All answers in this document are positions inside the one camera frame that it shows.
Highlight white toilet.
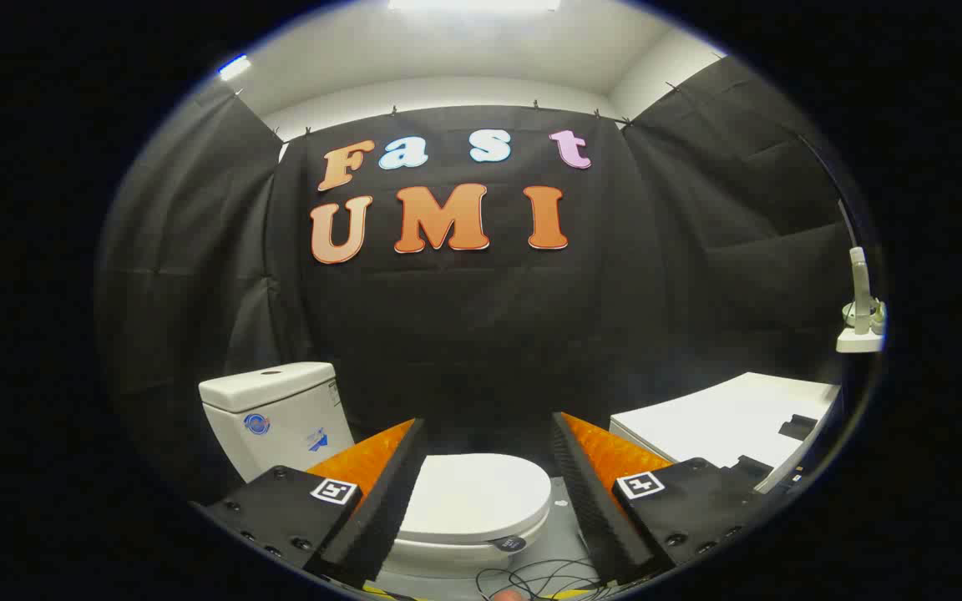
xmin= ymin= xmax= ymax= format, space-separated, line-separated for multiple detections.
xmin=199 ymin=361 xmax=553 ymax=581

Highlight white toilet lid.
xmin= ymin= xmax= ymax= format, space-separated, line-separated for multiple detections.
xmin=397 ymin=453 xmax=553 ymax=543

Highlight black backdrop cloth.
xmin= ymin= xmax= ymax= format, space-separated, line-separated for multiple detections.
xmin=95 ymin=57 xmax=874 ymax=502

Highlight black cable bundle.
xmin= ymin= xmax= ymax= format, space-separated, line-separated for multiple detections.
xmin=477 ymin=558 xmax=615 ymax=600

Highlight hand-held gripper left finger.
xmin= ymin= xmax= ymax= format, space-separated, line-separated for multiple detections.
xmin=189 ymin=417 xmax=428 ymax=589

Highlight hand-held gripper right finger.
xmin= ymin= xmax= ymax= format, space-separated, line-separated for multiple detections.
xmin=551 ymin=412 xmax=772 ymax=587

